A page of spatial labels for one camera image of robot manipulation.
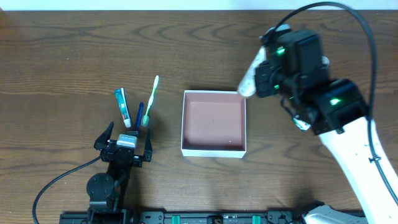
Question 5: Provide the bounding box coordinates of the green white toothbrush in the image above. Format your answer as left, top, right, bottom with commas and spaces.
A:
141, 75, 159, 127

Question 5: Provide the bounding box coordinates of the white box with pink interior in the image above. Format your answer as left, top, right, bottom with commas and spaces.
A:
181, 90, 247, 159

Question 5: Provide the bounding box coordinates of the white conditioner tube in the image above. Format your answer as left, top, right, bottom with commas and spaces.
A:
238, 47, 266, 98

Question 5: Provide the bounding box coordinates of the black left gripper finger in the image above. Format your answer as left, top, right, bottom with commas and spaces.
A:
144, 129, 153, 162
94, 121, 114, 150

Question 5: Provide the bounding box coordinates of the green toothpaste tube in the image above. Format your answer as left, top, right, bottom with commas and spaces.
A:
114, 88, 131, 128

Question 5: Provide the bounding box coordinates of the blue disposable razor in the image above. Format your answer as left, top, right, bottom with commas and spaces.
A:
127, 102, 144, 136

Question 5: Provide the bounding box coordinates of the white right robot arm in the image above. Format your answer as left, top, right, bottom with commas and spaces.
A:
251, 24, 397, 223

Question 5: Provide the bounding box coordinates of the green soap packet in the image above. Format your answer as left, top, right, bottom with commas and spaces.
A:
292, 116, 311, 132

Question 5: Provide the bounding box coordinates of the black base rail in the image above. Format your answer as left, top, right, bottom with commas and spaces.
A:
58, 208, 368, 224

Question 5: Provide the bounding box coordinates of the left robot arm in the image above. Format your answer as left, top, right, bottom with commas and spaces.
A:
86, 123, 153, 223

